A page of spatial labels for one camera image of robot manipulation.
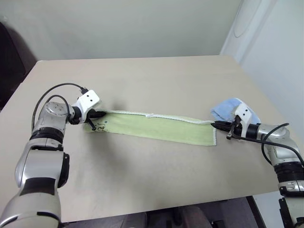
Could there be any black table frame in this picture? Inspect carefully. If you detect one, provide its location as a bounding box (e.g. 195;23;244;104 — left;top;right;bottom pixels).
209;196;266;228

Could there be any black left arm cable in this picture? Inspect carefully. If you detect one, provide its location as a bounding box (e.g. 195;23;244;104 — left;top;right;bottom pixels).
32;83;87;130

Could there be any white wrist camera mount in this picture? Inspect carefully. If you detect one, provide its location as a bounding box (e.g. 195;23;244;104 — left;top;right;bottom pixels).
71;89;102;124
233;103;253;126

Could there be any light blue towel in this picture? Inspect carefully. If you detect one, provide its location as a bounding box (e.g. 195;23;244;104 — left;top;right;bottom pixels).
210;97;262;126

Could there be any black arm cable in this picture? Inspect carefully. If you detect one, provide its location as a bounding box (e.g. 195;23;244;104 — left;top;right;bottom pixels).
32;83;87;130
234;123;304;167

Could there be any light green towel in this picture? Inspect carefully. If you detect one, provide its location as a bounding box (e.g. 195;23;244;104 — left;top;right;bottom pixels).
82;109;218;146

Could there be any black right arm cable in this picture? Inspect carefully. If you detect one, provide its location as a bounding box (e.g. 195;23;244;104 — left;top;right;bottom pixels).
234;123;304;167

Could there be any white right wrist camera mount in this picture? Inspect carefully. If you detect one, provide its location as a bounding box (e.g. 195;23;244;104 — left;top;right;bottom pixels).
233;103;253;126

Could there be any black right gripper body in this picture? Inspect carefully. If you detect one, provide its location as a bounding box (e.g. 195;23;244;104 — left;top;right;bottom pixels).
228;120;244;139

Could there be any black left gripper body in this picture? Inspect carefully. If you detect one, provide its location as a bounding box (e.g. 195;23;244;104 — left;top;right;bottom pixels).
85;109;98;120

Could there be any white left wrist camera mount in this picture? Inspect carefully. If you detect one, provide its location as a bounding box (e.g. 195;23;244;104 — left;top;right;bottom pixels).
71;89;102;124

